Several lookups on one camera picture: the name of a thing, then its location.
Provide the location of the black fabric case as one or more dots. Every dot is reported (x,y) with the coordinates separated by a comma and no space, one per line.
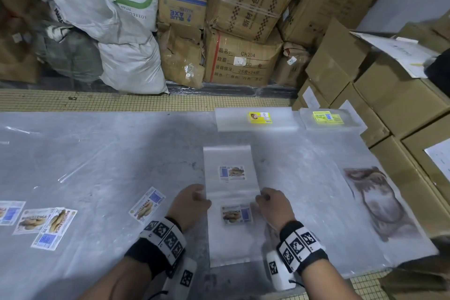
(439,71)

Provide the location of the small labelled brown box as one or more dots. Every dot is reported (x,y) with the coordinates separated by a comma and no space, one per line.
(291,66)

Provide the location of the bag pack with green label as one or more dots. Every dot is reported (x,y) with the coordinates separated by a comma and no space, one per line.
(351,122)

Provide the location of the plain white sack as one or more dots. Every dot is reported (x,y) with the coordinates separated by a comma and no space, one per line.
(133,67)

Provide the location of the grey table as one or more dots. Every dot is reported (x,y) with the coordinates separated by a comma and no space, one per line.
(105,155)

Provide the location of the low cardboard box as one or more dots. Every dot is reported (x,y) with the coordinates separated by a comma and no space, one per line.
(15,64)

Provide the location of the torn brown cardboard box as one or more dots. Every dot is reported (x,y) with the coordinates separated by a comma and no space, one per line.
(179,57)

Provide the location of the crumpled white sack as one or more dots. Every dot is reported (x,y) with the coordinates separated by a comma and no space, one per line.
(91,15)

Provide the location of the cardboard box with red print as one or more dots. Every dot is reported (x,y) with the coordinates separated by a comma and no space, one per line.
(242,60)

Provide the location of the open box of red sheets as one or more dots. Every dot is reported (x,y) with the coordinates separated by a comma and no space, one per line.
(415,275)

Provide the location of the clear bags with labels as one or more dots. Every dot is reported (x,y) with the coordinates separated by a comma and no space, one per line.
(45,226)

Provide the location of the person's right hand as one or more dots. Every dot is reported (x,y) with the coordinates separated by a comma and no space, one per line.
(277,210)

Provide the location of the cardboard box with blue stripe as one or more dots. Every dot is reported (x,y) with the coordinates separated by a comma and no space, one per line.
(181,6)

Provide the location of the dark cardboard box red marks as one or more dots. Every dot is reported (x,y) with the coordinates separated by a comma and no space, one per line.
(21,1)

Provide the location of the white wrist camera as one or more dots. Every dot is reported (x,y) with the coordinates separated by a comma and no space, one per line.
(277,271)
(182,278)

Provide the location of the person's left hand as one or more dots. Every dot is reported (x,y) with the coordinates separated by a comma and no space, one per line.
(190,208)

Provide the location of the black marker wristband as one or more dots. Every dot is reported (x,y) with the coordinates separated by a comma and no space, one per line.
(151,250)
(302,247)

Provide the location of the grey-green sack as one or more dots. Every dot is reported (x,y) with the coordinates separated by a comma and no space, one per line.
(70,55)

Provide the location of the cardboard boxes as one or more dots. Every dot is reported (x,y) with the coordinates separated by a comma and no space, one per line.
(397,106)

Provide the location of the stack of clear bags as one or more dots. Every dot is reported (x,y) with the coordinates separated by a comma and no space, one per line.
(232,247)

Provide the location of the large brown cardboard box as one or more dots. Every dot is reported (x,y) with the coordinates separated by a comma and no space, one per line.
(330,1)

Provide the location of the white cardboard sheet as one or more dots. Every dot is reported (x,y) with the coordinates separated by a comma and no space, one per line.
(397,50)

